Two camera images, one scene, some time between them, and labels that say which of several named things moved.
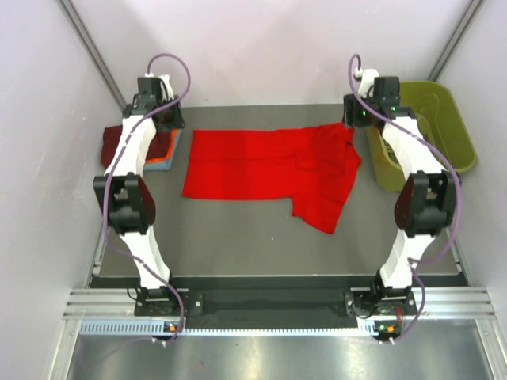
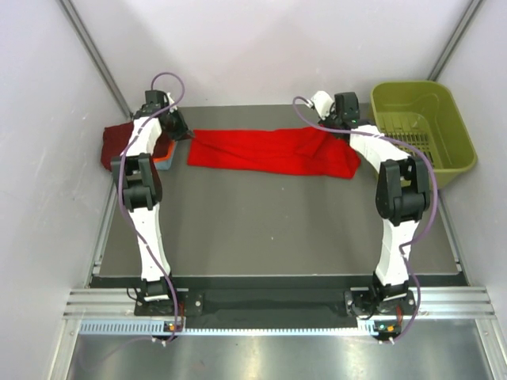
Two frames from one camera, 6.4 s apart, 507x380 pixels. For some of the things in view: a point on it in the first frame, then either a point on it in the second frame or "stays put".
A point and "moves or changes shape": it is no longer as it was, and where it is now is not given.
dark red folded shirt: x=112 y=140 stays put
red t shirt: x=312 y=166 moves or changes shape
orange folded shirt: x=173 y=137 stays put
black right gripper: x=351 y=104 → x=325 y=123
